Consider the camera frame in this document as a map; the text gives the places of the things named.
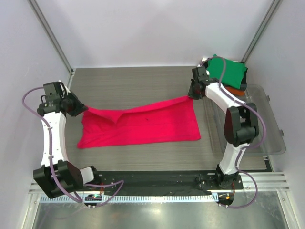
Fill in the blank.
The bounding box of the left aluminium frame post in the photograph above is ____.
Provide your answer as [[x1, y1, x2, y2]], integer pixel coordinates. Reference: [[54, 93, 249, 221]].
[[27, 0, 73, 75]]

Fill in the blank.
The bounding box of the white slotted cable duct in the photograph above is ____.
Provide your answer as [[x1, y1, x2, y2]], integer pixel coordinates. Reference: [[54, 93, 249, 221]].
[[40, 193, 219, 204]]

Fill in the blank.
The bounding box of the right aluminium frame post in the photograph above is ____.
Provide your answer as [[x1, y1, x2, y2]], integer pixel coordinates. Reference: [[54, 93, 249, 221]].
[[241, 0, 283, 63]]

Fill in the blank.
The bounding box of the aluminium frame post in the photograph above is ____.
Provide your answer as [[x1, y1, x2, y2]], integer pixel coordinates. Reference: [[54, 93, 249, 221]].
[[241, 0, 283, 63], [27, 0, 73, 75]]

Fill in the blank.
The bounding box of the clear plastic bin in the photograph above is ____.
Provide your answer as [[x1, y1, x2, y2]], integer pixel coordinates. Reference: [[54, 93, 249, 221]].
[[202, 83, 286, 158]]

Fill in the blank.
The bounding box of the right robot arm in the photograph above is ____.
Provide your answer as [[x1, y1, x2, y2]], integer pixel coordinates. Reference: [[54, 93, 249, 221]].
[[188, 66, 259, 189]]

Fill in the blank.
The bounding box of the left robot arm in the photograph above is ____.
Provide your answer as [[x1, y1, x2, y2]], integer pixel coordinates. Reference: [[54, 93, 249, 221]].
[[33, 81, 102, 198]]

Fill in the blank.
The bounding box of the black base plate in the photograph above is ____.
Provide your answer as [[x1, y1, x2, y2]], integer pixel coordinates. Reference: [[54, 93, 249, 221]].
[[94, 170, 244, 196]]

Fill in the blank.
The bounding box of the aluminium rail profile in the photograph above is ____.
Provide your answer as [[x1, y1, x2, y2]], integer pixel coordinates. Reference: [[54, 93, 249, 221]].
[[28, 173, 290, 194]]

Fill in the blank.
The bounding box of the green folded t shirt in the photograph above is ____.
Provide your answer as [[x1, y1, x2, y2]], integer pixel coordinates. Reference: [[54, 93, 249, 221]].
[[204, 54, 247, 90]]

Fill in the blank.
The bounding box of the red t shirt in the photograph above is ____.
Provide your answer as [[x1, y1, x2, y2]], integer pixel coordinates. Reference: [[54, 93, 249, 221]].
[[78, 96, 201, 148]]

